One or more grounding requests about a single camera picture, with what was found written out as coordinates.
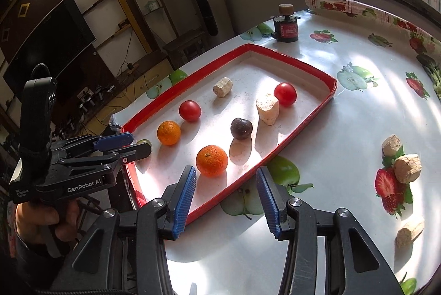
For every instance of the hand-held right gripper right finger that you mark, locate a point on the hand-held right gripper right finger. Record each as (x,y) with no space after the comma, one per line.
(268,203)

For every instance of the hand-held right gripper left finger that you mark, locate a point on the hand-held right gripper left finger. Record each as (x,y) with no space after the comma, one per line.
(184,202)

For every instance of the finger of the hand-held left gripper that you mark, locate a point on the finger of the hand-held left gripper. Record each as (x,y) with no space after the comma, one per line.
(113,140)
(137,153)

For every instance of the medium orange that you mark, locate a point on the medium orange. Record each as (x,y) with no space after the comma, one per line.
(168,133)

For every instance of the large orange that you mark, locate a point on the large orange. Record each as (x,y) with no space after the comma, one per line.
(212,160)

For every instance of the red tomato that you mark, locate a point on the red tomato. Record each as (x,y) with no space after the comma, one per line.
(285,94)
(190,110)

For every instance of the dark purple plum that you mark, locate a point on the dark purple plum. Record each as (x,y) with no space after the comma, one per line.
(241,128)

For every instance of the red-rimmed white tray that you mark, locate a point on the red-rimmed white tray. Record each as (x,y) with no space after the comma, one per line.
(241,74)

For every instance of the person's left forearm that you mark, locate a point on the person's left forearm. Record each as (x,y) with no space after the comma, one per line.
(31,264)

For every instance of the person's left hand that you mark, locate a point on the person's left hand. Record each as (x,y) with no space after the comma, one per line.
(41,219)

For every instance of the wooden television cabinet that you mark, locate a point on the wooden television cabinet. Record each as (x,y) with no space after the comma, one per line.
(144,74)

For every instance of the black flat screen television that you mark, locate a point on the black flat screen television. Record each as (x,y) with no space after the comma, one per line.
(44,40)

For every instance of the fruit print tablecloth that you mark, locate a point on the fruit print tablecloth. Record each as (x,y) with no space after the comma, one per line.
(344,129)

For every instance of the dark wooden side table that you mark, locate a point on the dark wooden side table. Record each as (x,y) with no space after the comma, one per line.
(186,45)

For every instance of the small cork piece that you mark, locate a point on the small cork piece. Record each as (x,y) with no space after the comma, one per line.
(392,145)

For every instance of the pale green box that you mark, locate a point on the pale green box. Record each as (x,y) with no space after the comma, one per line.
(152,6)

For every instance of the large round cork piece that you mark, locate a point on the large round cork piece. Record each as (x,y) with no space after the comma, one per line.
(407,168)

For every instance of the dark jar with cork lid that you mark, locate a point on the dark jar with cork lid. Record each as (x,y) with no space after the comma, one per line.
(286,28)

